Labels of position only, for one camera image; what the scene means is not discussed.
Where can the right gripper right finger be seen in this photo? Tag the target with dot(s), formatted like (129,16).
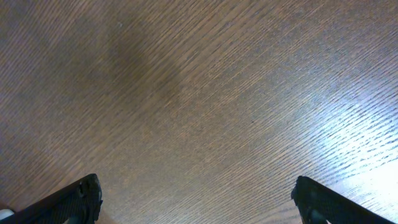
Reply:
(317,204)

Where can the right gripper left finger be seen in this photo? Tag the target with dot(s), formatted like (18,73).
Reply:
(79,202)

